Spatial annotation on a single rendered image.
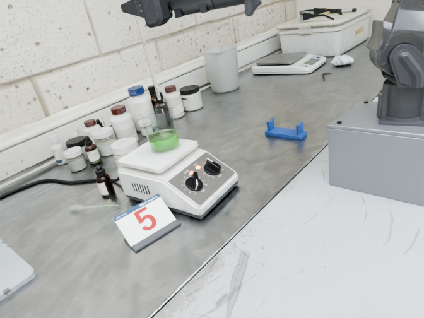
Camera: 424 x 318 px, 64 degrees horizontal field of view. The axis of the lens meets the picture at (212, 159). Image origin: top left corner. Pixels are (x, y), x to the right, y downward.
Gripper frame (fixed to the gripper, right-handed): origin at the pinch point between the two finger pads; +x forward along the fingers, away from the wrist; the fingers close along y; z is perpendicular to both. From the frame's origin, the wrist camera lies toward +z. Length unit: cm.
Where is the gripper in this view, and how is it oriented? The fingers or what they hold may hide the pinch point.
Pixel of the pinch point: (141, 4)
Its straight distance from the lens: 61.7
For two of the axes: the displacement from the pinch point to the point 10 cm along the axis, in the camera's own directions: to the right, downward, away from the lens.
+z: -1.9, -8.8, -4.5
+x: -9.6, 0.6, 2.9
